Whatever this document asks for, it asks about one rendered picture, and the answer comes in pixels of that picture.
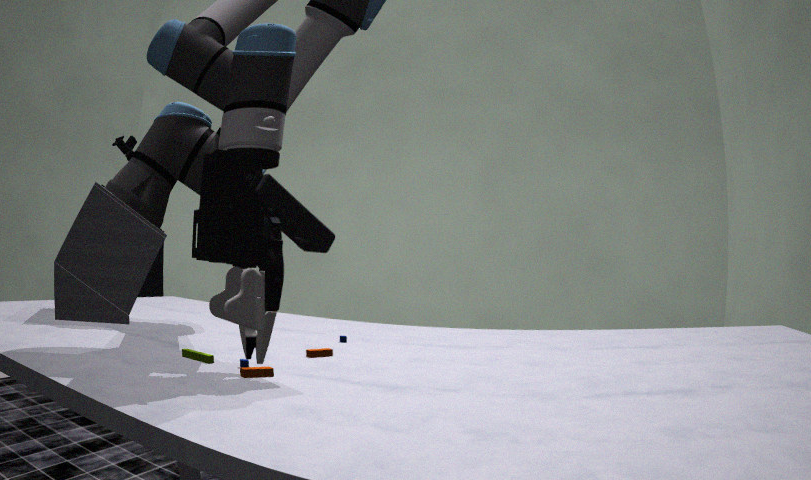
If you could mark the lime green rod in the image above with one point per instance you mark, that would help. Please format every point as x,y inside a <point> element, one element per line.
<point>198,356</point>

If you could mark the orange rod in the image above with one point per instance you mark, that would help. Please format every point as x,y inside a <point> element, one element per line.
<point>314,353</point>
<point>255,372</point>

